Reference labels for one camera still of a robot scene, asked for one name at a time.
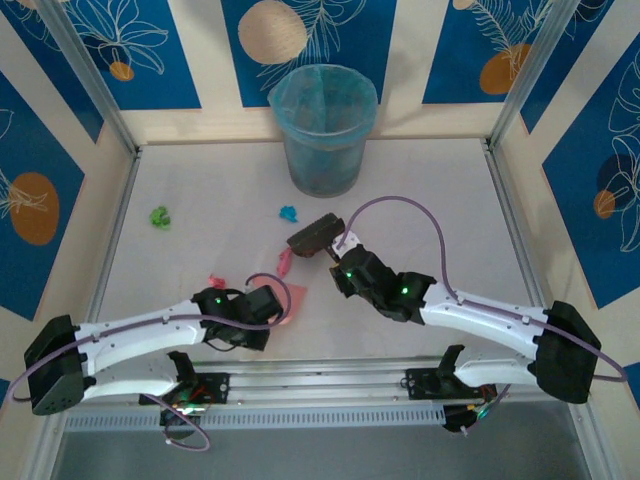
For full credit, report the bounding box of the pink plastic dustpan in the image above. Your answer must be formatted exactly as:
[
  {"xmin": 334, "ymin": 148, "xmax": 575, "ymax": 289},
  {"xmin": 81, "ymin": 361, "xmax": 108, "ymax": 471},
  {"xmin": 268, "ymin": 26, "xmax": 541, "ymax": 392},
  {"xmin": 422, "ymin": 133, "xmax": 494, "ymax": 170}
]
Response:
[{"xmin": 271, "ymin": 282, "xmax": 308, "ymax": 327}]

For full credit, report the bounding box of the pink paper scrap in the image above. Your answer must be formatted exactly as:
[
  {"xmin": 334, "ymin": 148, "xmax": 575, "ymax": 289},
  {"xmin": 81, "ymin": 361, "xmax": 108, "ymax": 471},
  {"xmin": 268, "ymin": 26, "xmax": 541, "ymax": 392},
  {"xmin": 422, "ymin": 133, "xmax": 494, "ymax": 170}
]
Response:
[{"xmin": 275, "ymin": 248, "xmax": 296, "ymax": 279}]

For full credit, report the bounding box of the dark hand brush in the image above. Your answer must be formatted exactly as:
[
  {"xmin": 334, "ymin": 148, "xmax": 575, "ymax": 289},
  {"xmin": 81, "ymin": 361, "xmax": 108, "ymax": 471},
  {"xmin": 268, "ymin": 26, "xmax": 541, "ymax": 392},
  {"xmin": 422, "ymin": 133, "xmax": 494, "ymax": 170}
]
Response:
[{"xmin": 285, "ymin": 212, "xmax": 347, "ymax": 262}]

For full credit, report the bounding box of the trash bin with blue bag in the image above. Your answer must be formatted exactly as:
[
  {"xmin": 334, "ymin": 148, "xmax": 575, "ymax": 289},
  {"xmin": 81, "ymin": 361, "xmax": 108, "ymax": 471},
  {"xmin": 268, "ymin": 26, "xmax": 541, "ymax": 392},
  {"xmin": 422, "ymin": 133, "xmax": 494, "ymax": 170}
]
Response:
[{"xmin": 268, "ymin": 64, "xmax": 380, "ymax": 199}]

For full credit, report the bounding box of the black base electronics module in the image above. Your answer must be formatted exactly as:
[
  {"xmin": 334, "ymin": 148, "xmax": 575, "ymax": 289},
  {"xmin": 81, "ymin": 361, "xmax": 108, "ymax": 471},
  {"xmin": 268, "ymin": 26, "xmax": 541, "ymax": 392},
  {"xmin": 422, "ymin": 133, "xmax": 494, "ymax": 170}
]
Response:
[
  {"xmin": 159, "ymin": 402, "xmax": 211, "ymax": 441},
  {"xmin": 442, "ymin": 402, "xmax": 495, "ymax": 436}
]

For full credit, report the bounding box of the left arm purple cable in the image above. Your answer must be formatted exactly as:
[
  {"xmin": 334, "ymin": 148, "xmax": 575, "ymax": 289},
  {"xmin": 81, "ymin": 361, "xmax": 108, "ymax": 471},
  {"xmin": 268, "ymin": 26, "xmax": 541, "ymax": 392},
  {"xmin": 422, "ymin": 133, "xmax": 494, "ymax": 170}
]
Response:
[{"xmin": 8, "ymin": 272, "xmax": 294, "ymax": 452}]

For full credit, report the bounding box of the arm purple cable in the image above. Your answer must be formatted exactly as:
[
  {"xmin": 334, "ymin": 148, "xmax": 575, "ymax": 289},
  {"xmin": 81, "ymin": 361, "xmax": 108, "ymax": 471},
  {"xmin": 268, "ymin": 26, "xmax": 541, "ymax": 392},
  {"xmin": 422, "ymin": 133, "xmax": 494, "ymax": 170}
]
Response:
[
  {"xmin": 342, "ymin": 195, "xmax": 629, "ymax": 436},
  {"xmin": 8, "ymin": 272, "xmax": 294, "ymax": 452}
]

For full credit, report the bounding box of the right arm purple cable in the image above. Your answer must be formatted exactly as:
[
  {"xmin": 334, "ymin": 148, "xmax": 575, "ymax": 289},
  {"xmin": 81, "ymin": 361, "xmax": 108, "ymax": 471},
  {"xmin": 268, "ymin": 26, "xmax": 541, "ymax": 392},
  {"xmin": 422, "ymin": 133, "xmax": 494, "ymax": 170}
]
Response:
[{"xmin": 342, "ymin": 195, "xmax": 629, "ymax": 436}]

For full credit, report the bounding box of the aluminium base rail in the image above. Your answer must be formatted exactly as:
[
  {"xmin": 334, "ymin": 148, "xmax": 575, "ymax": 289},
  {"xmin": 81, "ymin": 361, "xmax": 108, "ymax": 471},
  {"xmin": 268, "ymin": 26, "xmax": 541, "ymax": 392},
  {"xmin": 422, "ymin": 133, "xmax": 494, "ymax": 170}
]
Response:
[{"xmin": 42, "ymin": 355, "xmax": 586, "ymax": 414}]

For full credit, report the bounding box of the grey slotted cable duct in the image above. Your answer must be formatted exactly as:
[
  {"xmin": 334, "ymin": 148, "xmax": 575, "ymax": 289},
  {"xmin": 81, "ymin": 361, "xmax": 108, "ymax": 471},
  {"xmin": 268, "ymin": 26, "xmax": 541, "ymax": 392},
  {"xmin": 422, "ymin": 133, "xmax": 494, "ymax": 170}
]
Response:
[{"xmin": 64, "ymin": 403, "xmax": 446, "ymax": 432}]

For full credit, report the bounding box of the aluminium table side rail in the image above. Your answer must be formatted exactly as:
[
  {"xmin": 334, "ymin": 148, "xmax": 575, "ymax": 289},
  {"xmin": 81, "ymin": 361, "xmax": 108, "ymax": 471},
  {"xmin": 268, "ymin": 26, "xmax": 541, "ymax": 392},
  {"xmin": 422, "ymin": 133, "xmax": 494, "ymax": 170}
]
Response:
[
  {"xmin": 482, "ymin": 139, "xmax": 556, "ymax": 321},
  {"xmin": 74, "ymin": 149, "xmax": 144, "ymax": 351}
]

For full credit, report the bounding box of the aluminium frame post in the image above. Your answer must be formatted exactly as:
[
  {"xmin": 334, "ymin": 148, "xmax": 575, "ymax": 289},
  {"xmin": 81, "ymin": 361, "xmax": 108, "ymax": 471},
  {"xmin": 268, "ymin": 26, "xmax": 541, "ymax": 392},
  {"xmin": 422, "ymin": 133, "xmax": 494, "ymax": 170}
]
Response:
[
  {"xmin": 37, "ymin": 0, "xmax": 142, "ymax": 157},
  {"xmin": 487, "ymin": 0, "xmax": 586, "ymax": 149}
]

